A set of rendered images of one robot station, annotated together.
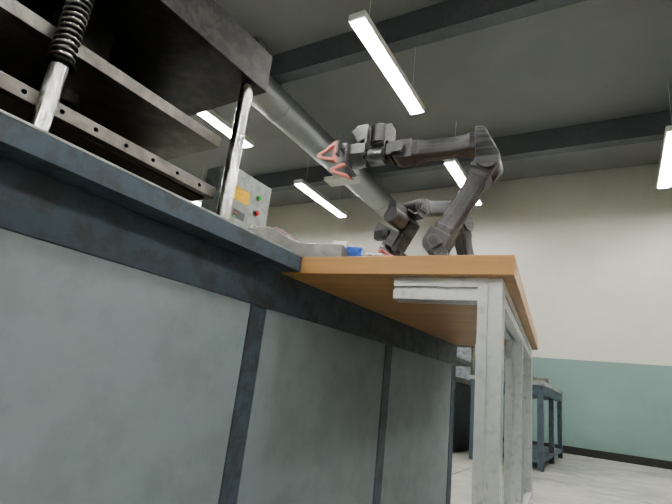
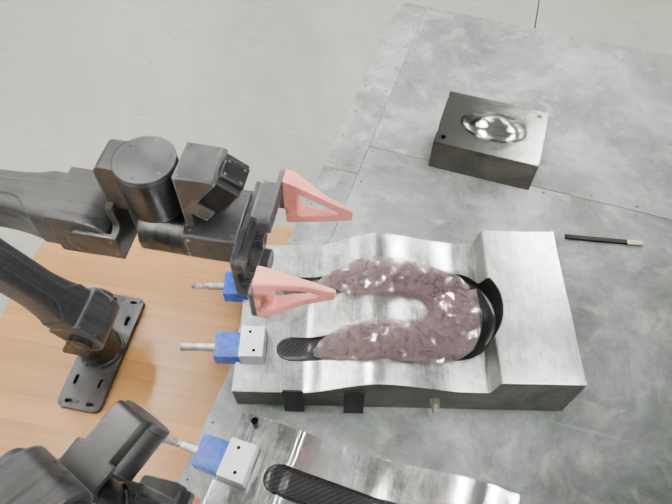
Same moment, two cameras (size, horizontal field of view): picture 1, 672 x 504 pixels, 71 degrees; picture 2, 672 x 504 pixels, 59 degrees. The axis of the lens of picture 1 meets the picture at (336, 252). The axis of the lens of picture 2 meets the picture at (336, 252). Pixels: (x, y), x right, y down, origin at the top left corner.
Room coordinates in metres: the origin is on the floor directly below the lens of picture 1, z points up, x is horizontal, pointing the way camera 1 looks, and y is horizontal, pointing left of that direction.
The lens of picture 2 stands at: (1.67, -0.02, 1.69)
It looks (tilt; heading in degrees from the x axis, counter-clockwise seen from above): 57 degrees down; 165
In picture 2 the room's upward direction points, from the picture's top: straight up
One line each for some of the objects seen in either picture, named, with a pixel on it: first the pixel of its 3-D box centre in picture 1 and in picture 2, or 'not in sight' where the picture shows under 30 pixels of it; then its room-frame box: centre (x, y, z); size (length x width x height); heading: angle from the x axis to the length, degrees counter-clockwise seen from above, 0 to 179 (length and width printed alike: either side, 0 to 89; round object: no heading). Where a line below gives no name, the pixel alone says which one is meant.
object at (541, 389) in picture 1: (521, 415); not in sight; (5.55, -2.30, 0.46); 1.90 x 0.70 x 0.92; 149
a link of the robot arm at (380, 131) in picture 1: (389, 142); (129, 191); (1.26, -0.12, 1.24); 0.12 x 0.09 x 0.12; 64
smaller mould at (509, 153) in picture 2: not in sight; (488, 139); (0.95, 0.49, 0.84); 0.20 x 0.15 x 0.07; 56
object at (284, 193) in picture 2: (332, 156); (305, 218); (1.31, 0.04, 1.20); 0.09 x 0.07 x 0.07; 64
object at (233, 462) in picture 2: not in sight; (206, 453); (1.42, -0.13, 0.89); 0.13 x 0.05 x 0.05; 56
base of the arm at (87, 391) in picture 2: not in sight; (96, 341); (1.19, -0.28, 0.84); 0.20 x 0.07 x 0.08; 154
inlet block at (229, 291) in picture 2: (358, 254); (231, 286); (1.16, -0.06, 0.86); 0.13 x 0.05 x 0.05; 73
